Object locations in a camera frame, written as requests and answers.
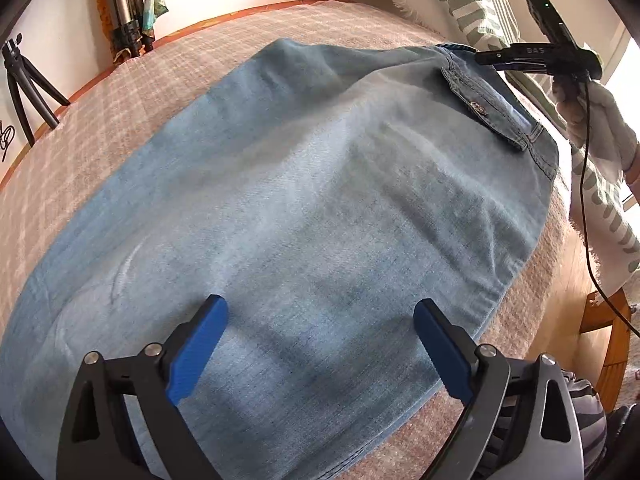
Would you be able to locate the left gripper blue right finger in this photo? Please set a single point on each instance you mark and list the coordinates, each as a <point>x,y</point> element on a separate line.
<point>450,348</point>

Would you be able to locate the folded tripod with colourful scarf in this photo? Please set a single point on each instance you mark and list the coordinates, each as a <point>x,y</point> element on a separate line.
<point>128,25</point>

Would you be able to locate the pink plaid bed blanket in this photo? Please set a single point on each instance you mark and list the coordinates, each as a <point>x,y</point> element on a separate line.
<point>122,112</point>

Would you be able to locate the green white patterned cushion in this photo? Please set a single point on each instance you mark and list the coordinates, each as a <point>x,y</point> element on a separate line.
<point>597,201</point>

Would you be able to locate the black ring light tripod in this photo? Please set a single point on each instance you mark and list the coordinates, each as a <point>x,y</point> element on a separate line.
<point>25,80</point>

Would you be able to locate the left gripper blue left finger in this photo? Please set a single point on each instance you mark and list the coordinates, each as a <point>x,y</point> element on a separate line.
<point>189,347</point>

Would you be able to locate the right white gloved hand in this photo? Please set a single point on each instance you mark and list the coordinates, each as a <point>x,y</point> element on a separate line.
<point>592,116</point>

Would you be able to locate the wooden chair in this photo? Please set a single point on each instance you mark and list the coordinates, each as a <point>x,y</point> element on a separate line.
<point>602,350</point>

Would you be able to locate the light blue denim pants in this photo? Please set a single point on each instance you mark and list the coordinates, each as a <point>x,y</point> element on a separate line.
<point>323,192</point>

